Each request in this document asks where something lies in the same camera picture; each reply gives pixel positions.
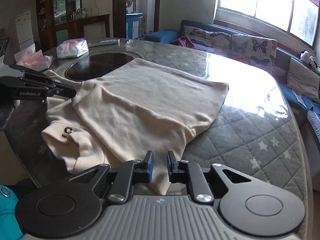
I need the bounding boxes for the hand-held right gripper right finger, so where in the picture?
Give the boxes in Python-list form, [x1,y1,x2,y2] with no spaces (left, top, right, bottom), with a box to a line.
[167,151,253,203]

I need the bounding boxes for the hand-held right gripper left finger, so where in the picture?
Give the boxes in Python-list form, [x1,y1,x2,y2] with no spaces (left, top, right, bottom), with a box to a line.
[69,150,154,204]

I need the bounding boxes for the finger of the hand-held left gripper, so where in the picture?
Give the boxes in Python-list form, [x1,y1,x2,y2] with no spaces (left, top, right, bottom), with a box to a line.
[9,64,60,90]
[44,82,77,99]

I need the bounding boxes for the cream shirt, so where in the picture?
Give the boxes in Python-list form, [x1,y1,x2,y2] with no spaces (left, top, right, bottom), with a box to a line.
[41,57,230,195]

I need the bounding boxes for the pink white plastic bag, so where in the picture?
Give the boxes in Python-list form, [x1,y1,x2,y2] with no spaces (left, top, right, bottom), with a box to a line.
[14,50,54,71]

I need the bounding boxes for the dark round table inset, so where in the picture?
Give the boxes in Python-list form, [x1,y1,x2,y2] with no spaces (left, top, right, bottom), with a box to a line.
[65,52,135,82]

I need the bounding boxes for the white plastic tissue pack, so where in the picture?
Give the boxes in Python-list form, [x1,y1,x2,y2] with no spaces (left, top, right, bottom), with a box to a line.
[56,39,89,59]

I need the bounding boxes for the white fridge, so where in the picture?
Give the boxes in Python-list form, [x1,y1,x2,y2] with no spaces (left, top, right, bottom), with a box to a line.
[14,11,34,50]

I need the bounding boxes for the dark wooden shelf cabinet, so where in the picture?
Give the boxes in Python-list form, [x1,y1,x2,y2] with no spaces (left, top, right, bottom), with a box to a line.
[36,0,110,53]

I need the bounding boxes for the grey remote control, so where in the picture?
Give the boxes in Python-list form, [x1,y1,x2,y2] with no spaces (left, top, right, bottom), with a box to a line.
[87,39,120,47]

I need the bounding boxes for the dark wooden chair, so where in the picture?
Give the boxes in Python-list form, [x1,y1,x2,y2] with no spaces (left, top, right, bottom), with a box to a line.
[82,20,108,38]

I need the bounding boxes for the grey quilted star table cover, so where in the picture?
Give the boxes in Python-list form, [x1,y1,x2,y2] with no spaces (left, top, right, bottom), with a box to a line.
[4,37,313,230]

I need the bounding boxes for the blue cabinet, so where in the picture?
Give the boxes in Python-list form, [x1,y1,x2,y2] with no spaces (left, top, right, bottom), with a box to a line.
[126,12,143,40]

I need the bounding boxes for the blue corner sofa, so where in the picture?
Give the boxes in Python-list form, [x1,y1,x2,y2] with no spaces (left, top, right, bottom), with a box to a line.
[142,20,320,153]

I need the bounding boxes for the teal jacket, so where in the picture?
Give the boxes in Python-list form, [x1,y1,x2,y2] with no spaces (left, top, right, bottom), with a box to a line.
[0,182,24,240]

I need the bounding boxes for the flat butterfly print cushion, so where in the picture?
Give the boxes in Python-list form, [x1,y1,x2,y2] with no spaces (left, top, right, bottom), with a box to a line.
[192,42,209,52]

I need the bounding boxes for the pink cloth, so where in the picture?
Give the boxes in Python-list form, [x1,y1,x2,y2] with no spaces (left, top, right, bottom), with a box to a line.
[171,36,195,49]

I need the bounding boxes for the long butterfly print cushion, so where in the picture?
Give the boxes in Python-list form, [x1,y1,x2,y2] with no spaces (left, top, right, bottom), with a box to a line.
[180,25,232,55]

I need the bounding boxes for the large butterfly print cushion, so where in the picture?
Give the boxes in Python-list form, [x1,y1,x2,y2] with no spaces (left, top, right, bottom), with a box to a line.
[231,34,277,74]

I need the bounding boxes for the blue patterned sofa cover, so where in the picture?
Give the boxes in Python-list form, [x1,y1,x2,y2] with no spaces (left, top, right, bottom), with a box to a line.
[291,90,320,153]

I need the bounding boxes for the grey plain cushion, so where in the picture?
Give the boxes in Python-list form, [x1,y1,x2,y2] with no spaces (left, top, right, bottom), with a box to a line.
[286,57,320,102]

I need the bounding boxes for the plush panda toy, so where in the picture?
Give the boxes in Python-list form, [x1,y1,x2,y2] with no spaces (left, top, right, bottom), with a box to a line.
[300,50,318,70]

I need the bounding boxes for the window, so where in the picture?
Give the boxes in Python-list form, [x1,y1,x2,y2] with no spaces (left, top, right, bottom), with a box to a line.
[214,0,320,48]

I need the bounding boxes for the dark wooden door frame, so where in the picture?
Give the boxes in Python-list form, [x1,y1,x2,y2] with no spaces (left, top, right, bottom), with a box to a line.
[112,0,162,39]

